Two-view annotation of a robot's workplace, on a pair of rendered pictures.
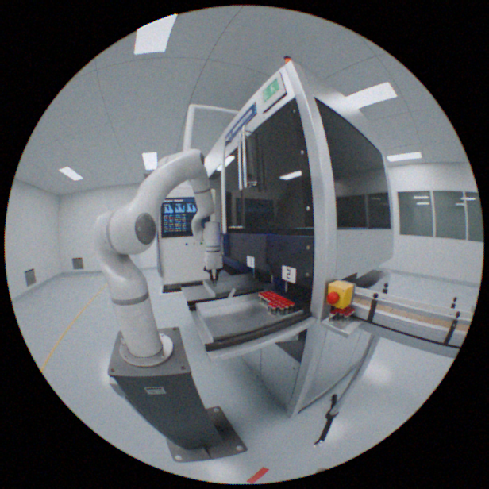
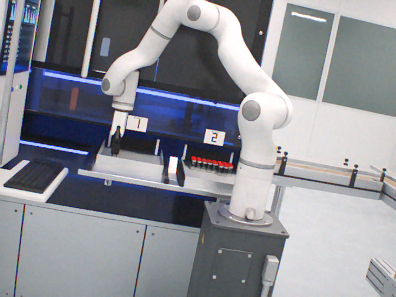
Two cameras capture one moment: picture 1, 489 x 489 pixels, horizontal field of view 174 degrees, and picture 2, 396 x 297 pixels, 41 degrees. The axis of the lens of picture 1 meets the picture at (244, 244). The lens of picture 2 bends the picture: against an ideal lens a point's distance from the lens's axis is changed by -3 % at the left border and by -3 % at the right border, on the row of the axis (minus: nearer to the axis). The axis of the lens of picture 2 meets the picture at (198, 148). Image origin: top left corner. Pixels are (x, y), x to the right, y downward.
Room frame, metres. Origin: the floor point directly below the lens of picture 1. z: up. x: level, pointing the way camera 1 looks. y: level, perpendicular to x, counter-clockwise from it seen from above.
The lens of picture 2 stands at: (-0.02, 2.05, 1.37)
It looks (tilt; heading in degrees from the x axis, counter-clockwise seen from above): 10 degrees down; 289
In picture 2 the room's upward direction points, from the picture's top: 11 degrees clockwise
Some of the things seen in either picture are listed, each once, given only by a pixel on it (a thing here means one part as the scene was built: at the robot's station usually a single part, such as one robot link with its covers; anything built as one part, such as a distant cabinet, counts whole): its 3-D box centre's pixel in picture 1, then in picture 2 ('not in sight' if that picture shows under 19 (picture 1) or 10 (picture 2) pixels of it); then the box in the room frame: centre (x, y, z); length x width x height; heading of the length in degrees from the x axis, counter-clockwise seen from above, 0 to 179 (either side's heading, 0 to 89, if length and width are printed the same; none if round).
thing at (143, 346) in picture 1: (137, 325); (250, 191); (0.36, 0.32, 0.95); 0.19 x 0.19 x 0.18
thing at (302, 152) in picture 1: (305, 177); (256, 56); (0.59, -0.23, 1.40); 0.04 x 0.01 x 0.80; 26
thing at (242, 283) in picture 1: (236, 284); (131, 155); (0.95, 0.05, 0.90); 0.34 x 0.26 x 0.04; 116
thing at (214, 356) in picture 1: (238, 301); (171, 172); (0.77, 0.04, 0.87); 0.70 x 0.48 x 0.02; 26
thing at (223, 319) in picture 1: (246, 312); (214, 175); (0.59, 0.00, 0.90); 0.34 x 0.26 x 0.04; 115
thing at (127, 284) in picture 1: (117, 253); (259, 129); (0.37, 0.35, 1.16); 0.19 x 0.12 x 0.24; 77
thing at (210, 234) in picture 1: (212, 233); (125, 85); (0.96, 0.18, 1.19); 0.09 x 0.08 x 0.13; 75
